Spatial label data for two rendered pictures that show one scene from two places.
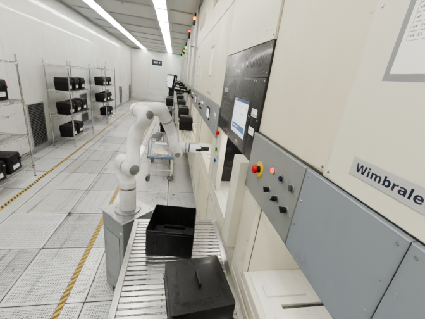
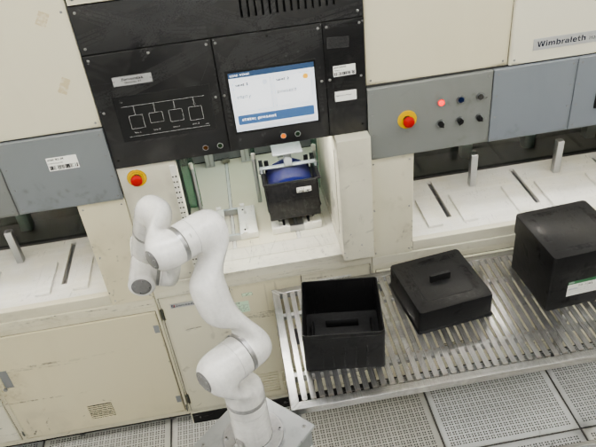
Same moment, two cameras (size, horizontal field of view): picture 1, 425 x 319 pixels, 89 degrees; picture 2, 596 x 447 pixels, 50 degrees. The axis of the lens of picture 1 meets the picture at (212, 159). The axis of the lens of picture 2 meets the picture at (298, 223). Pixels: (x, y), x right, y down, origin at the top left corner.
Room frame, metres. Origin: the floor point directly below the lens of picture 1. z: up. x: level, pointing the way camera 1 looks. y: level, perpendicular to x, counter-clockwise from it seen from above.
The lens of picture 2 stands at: (1.05, 1.81, 2.47)
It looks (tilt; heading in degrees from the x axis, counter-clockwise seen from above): 36 degrees down; 277
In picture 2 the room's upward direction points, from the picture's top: 7 degrees counter-clockwise
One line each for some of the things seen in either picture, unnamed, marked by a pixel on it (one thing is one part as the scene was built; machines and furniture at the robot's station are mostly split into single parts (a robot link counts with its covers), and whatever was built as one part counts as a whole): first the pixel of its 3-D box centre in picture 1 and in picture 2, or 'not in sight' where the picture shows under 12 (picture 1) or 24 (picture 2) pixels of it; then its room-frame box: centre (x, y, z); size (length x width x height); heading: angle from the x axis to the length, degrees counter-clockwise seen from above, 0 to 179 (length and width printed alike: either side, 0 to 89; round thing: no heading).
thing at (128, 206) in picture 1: (128, 198); (249, 417); (1.43, 0.60, 0.85); 0.19 x 0.19 x 0.18
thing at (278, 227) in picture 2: not in sight; (294, 213); (1.35, -0.43, 0.89); 0.22 x 0.21 x 0.04; 102
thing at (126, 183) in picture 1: (125, 171); (231, 378); (1.45, 0.62, 1.07); 0.19 x 0.12 x 0.24; 48
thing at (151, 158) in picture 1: (161, 159); not in sight; (3.87, 0.96, 0.24); 0.97 x 0.52 x 0.48; 14
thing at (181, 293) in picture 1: (197, 286); (439, 286); (0.78, -0.01, 0.83); 0.29 x 0.29 x 0.13; 19
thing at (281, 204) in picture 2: not in sight; (289, 180); (1.35, -0.43, 1.06); 0.24 x 0.20 x 0.32; 12
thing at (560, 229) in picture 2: not in sight; (565, 254); (0.31, -0.09, 0.89); 0.29 x 0.29 x 0.25; 16
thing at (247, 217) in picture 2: not in sight; (231, 223); (1.62, -0.37, 0.89); 0.22 x 0.21 x 0.04; 102
